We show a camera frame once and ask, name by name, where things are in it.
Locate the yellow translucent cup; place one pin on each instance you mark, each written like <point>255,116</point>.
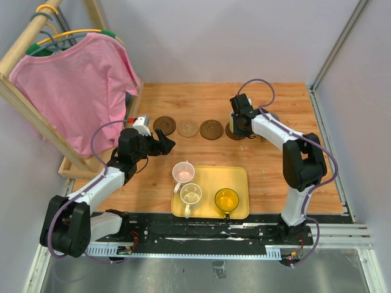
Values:
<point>226,200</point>

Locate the grey clothes hanger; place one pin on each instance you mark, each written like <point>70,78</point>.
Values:
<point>58,42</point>

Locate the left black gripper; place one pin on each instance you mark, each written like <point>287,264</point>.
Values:
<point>162,147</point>

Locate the white cup green handle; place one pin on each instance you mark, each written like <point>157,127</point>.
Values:
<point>231,124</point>

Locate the light woven rattan coaster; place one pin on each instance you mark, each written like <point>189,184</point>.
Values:
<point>260,137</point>

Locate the pink t-shirt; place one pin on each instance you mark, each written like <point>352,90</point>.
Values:
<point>81,91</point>

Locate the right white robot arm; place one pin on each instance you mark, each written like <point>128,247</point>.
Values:
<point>303,161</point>

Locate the green garment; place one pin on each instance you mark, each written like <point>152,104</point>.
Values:
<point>49,49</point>

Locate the yellow plastic tray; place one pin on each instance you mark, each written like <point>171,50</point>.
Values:
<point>211,179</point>

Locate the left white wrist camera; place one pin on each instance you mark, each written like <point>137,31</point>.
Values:
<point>140,124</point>

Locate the aluminium frame post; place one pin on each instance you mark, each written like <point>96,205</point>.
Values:
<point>348,28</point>

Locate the wooden clothes rack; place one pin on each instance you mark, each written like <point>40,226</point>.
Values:
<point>82,166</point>

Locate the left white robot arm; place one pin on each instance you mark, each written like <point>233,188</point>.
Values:
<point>69,226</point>

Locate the dark cork coaster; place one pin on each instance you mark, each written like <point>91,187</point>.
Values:
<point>166,124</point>

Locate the dark brown wooden coaster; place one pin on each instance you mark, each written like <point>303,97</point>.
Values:
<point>230,133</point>

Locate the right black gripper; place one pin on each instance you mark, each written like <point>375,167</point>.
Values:
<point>237,132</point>

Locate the clear cup white handle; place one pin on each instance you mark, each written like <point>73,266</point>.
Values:
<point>191,196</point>

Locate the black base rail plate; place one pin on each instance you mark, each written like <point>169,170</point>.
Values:
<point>166,234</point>

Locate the yellow clothes hanger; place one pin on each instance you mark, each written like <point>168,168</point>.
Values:
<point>93,9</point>

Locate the purple translucent cup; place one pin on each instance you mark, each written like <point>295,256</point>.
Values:
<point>275,116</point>

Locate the pink translucent cup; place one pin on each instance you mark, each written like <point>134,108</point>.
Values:
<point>183,173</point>

